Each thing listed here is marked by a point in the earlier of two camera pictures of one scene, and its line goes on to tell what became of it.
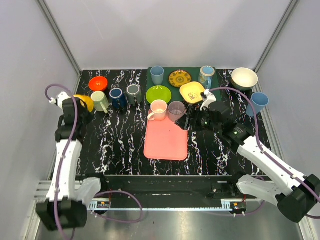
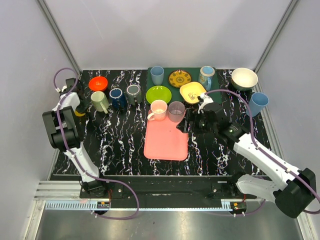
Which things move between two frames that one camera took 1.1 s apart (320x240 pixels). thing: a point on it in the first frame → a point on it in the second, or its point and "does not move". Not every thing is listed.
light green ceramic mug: x=101 y=101 does not move
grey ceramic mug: x=134 y=94 does not move
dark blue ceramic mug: x=118 y=99 does not move
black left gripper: x=83 y=115 → x=81 y=107
